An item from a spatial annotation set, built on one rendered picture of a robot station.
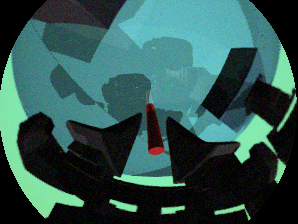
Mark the red peg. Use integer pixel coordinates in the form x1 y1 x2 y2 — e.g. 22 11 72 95
145 104 165 156

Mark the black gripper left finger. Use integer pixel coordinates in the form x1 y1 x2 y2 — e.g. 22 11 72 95
67 113 141 177

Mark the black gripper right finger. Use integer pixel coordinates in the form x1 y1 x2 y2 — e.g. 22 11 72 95
166 116 241 184

